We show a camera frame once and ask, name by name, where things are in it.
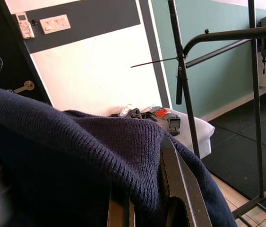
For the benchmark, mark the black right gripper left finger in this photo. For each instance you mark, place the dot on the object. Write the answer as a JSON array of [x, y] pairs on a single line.
[[121, 215]]

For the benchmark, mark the black rubber floor mat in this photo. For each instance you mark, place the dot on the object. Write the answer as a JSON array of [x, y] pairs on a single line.
[[236, 151]]

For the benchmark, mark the white air conditioner remote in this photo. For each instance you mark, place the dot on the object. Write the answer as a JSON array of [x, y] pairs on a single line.
[[25, 27]]

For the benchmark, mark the beige wall switch plate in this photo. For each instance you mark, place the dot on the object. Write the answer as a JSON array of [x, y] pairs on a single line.
[[54, 23]]

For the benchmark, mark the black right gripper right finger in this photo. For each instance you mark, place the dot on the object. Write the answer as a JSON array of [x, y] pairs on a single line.
[[182, 194]]

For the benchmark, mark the grey black gadget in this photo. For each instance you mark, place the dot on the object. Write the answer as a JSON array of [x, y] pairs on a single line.
[[174, 125]]

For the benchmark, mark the navy knitted sweater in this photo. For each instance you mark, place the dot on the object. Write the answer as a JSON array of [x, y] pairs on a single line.
[[76, 153]]

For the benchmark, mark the orange grey package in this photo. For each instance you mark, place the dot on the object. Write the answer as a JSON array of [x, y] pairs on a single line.
[[161, 113]]

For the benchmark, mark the black metal clothes rack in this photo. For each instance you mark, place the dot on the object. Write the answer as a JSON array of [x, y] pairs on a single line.
[[256, 94]]

